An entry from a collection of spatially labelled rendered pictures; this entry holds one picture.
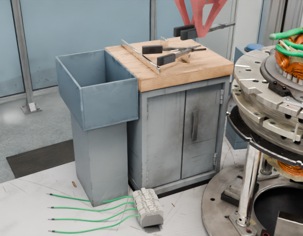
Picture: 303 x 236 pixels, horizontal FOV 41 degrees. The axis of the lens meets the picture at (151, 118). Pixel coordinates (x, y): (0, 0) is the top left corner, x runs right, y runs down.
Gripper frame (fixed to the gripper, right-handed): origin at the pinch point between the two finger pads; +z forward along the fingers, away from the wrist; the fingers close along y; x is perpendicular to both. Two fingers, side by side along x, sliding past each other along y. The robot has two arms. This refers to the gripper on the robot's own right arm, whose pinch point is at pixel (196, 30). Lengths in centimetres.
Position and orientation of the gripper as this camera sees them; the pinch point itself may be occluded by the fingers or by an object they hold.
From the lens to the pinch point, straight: 71.8
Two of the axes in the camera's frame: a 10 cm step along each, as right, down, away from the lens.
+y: 5.5, 4.3, -7.1
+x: 8.3, -2.6, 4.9
